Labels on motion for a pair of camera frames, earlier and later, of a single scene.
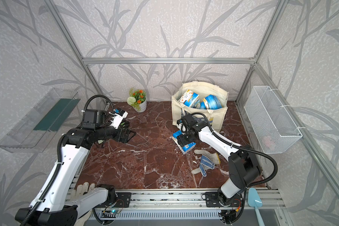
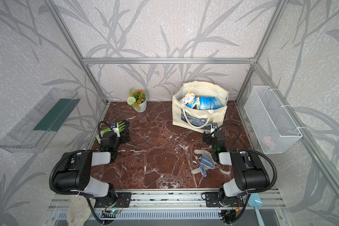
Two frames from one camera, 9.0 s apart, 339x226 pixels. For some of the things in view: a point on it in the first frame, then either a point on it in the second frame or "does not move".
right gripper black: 181,141 → 206,137
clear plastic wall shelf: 34,133 does not move
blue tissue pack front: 190,99 does not move
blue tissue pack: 184,148 → 208,103
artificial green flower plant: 137,97 does not move
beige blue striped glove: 208,160 does not move
